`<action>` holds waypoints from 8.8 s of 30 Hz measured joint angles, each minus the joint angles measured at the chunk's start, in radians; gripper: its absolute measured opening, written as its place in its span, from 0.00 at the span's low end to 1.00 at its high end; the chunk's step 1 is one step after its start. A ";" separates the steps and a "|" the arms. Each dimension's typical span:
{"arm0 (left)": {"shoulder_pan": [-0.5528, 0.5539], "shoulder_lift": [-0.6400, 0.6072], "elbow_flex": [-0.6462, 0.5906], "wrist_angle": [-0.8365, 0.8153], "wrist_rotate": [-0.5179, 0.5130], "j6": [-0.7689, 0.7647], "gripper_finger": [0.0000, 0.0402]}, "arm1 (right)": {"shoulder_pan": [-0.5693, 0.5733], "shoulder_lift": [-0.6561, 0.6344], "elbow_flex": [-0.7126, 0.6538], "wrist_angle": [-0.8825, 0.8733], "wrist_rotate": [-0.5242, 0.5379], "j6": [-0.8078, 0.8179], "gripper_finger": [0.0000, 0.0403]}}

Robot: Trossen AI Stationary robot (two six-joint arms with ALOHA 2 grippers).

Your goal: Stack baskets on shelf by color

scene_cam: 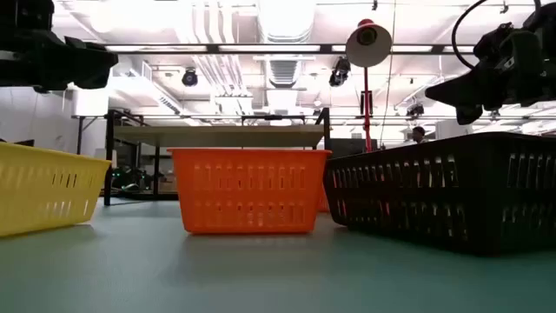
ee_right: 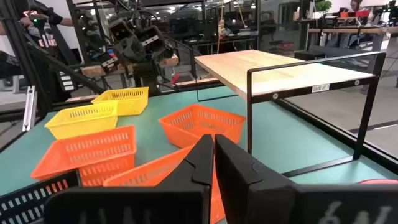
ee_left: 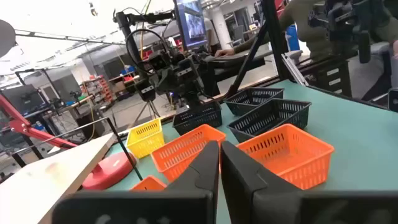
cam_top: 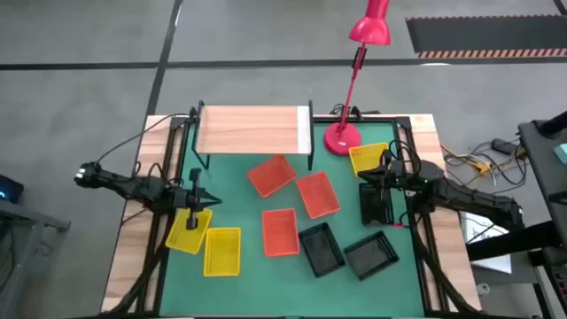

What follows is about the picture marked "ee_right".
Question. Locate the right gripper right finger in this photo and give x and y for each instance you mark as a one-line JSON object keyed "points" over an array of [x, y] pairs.
{"points": [[280, 205]]}

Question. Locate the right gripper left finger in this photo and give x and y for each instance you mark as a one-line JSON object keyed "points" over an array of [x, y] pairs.
{"points": [[140, 205]]}

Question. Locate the orange plastic basket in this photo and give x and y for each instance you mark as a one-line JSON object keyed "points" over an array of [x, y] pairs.
{"points": [[146, 174], [180, 135], [93, 161]]}

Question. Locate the yellow plastic basket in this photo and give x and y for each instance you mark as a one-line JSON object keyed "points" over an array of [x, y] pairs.
{"points": [[84, 124], [130, 105]]}

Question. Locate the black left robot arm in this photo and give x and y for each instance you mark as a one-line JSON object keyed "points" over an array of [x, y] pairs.
{"points": [[146, 77]]}

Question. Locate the person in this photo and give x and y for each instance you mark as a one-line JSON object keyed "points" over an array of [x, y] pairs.
{"points": [[355, 4], [46, 39]]}

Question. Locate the black plastic basket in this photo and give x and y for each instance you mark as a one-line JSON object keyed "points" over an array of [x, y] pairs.
{"points": [[40, 186]]}

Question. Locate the wooden desk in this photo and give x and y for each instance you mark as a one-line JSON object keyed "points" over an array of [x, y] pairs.
{"points": [[342, 30]]}

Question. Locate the green potted plant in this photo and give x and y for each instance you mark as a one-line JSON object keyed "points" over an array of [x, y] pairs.
{"points": [[324, 5]]}

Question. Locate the silver aluminium bracket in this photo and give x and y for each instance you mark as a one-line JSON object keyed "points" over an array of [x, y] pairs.
{"points": [[29, 109]]}

